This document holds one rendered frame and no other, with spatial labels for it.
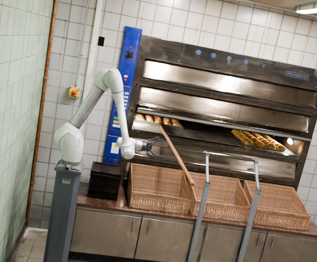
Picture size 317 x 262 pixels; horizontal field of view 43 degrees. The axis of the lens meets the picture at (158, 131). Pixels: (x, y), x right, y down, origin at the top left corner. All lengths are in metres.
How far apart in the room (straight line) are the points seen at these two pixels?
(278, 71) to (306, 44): 0.37
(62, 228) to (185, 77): 1.81
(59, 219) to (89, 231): 0.51
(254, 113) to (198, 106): 0.60
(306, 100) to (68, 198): 2.55
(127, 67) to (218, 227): 1.72
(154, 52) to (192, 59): 0.37
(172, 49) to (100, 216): 1.69
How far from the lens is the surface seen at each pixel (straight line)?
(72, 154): 3.13
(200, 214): 3.72
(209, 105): 4.06
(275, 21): 4.19
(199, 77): 4.00
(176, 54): 3.95
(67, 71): 3.92
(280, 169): 4.47
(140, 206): 3.72
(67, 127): 3.31
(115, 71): 3.19
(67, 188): 3.22
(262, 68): 4.17
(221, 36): 4.02
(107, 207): 3.65
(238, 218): 3.96
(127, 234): 3.78
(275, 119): 4.29
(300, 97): 4.36
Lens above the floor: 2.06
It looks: 12 degrees down
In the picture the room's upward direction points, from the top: 11 degrees clockwise
